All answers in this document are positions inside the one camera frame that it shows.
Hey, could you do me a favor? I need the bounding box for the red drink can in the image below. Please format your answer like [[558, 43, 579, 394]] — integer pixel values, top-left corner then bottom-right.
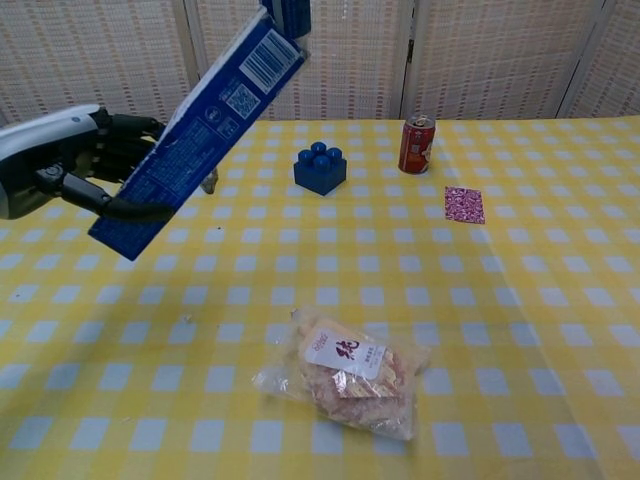
[[397, 114, 436, 175]]

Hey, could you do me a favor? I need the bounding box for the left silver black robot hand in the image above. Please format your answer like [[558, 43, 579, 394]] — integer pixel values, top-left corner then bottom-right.
[[0, 103, 176, 223]]

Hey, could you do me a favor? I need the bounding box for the blue white toothpaste box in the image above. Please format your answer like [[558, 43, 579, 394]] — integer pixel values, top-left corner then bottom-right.
[[88, 6, 312, 263]]

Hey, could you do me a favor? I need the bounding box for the yellow white checked tablecloth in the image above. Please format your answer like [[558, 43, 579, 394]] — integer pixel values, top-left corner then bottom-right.
[[0, 117, 640, 480]]

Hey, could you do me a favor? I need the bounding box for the woven folding screen panel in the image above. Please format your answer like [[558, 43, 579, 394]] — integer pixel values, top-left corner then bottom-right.
[[557, 0, 640, 120], [402, 0, 614, 121], [0, 0, 209, 126], [184, 0, 416, 122]]

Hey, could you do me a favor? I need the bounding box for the clear plastic snack bag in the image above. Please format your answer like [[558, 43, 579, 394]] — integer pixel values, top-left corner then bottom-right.
[[252, 305, 432, 442]]

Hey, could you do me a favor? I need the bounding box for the blue toy building block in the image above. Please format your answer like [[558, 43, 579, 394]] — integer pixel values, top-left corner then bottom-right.
[[292, 141, 349, 197]]

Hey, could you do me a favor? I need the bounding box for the pink patterned square packet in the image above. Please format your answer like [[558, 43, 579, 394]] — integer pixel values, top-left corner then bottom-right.
[[443, 185, 487, 226]]

